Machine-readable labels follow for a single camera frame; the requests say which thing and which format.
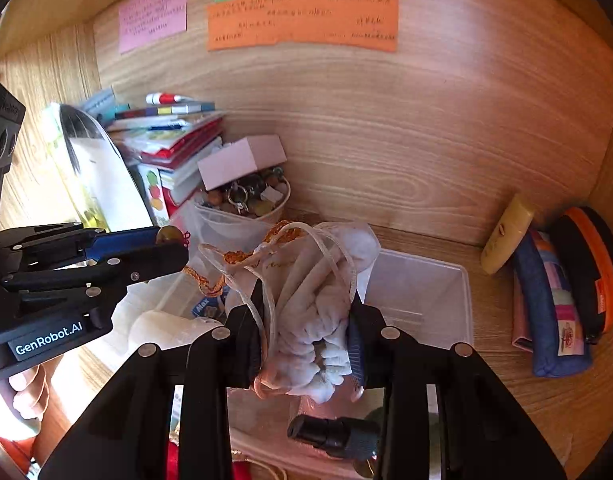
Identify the orange cloth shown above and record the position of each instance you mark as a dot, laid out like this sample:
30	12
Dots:
9	455

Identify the gold coin charm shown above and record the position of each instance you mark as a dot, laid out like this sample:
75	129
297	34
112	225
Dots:
167	235

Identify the blue pencil case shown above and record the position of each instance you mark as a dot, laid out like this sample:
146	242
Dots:
551	320

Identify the orange sticky note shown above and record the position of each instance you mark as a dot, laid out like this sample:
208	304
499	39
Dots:
301	22

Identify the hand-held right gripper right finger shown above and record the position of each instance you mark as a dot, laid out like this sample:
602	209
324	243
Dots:
355	355

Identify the yellow tube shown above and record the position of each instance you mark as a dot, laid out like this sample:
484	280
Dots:
506	235

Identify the small white cardboard box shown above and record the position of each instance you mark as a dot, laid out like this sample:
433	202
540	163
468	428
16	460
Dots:
241	157

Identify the white bowl of beads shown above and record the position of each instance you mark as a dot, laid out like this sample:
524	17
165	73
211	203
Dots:
246	200

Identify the pink notebook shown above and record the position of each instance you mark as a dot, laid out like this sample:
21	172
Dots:
521	320

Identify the person's left hand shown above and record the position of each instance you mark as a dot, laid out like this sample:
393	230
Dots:
29	395

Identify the black spray cap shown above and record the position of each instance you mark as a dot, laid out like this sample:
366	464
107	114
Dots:
331	435

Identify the stack of colourful books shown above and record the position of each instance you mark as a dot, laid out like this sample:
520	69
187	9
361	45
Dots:
171	130

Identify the white curved bookend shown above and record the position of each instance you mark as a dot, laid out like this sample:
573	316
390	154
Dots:
111	180

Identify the pink sticky note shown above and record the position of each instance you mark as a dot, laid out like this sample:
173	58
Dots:
154	10

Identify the clear plastic storage box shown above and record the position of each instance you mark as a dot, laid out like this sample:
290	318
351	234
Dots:
421	300

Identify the black and orange zip case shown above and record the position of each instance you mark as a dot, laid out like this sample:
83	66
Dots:
591	265

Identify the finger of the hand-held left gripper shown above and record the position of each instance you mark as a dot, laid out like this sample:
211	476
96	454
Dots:
121	240
151	260

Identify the blue label packet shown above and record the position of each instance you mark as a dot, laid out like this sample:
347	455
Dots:
209	306

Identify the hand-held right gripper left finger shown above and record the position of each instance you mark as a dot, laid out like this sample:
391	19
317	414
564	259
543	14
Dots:
241	345

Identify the spray bottle with yellow liquid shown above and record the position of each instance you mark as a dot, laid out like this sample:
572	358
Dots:
76	195

